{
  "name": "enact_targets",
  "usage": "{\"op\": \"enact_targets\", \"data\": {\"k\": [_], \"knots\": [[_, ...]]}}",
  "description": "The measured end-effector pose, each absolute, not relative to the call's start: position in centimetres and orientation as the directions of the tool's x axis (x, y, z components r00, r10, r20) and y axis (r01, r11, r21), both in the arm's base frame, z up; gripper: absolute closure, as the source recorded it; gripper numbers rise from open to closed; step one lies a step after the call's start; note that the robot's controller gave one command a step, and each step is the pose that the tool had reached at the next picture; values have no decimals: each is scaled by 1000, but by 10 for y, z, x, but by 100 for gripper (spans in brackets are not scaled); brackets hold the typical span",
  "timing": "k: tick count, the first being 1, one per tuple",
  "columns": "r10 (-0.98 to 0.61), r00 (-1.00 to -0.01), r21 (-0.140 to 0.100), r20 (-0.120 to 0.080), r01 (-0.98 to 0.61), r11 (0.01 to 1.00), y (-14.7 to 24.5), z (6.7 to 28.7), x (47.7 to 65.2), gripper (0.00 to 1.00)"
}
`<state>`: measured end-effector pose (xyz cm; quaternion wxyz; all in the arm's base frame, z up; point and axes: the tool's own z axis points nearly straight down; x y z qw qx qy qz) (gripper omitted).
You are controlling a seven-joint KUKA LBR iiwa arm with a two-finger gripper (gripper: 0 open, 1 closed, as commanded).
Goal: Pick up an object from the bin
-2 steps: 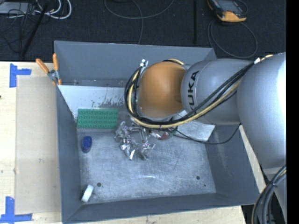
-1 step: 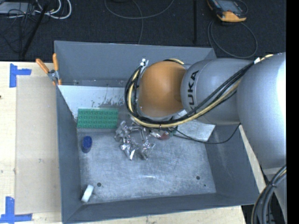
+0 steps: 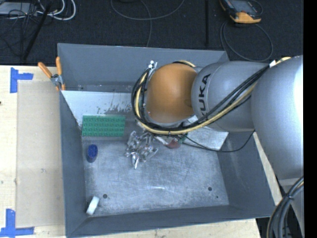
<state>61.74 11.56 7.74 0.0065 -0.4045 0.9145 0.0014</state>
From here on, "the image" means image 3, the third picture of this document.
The pale brown cardboard board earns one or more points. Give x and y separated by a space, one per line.
37 157

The grey metal bin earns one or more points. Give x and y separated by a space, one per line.
158 180

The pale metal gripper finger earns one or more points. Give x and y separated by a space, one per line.
142 155
132 142

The dark blue cylinder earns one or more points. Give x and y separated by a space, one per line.
91 153

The green studded flat block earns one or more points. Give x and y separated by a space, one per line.
104 126

